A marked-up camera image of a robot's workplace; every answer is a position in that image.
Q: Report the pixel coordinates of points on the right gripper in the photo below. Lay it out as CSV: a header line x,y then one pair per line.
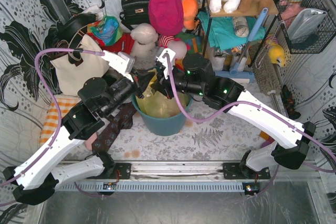
x,y
165,85

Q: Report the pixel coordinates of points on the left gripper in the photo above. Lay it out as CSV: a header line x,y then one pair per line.
x,y
136,84

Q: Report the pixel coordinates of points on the yellow trash bag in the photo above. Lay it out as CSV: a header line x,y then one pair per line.
x,y
155,104

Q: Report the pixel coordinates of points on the teal trash bin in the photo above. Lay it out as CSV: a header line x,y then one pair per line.
x,y
161,126

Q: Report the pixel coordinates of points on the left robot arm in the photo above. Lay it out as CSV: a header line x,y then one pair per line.
x,y
38,178

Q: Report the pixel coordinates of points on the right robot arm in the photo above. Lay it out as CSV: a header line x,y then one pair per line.
x,y
290,138

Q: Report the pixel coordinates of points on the colourful printed bag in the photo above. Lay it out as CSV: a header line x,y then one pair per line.
x,y
105,32

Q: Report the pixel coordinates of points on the magenta fabric bag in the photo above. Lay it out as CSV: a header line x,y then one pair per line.
x,y
166,16

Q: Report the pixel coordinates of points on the cream canvas tote bag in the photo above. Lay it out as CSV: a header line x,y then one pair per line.
x,y
71,77

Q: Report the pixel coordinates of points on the white plush bear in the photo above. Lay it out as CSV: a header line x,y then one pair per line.
x,y
145,37

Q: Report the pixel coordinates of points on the red cloth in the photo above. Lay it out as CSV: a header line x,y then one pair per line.
x,y
124,44

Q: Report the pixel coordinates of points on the pink head plush doll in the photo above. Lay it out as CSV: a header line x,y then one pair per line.
x,y
175,44

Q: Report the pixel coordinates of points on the dark patterned necktie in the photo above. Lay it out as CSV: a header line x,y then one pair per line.
x,y
121,121

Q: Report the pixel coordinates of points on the black leather handbag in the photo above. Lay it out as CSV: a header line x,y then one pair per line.
x,y
134,12

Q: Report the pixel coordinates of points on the blue mop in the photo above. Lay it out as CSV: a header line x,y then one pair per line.
x,y
244,76

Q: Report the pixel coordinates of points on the teal cloth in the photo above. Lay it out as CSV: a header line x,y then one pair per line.
x,y
222,35

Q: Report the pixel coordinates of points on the orange plush toy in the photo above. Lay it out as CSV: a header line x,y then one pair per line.
x,y
190,10

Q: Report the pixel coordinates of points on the pink sponge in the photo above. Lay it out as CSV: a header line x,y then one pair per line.
x,y
89,142

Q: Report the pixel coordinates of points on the yellow plush duck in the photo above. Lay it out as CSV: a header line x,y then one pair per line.
x,y
275,52

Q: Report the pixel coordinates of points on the red striped sock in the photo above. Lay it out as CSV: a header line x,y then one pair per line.
x,y
267,139

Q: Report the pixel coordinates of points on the silver foil pouch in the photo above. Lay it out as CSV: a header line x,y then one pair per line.
x,y
305,23

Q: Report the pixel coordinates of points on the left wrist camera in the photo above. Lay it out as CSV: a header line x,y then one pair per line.
x,y
121,62

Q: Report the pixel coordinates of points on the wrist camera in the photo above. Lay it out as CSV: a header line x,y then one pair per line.
x,y
163,56
121,62

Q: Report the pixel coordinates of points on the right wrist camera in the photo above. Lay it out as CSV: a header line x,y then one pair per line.
x,y
163,56

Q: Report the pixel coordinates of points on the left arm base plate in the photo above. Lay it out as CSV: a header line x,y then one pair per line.
x,y
120,170

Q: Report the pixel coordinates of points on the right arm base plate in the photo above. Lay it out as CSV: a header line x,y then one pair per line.
x,y
233,171

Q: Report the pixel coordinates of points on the black wire basket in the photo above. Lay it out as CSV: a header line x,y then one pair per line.
x,y
315,42

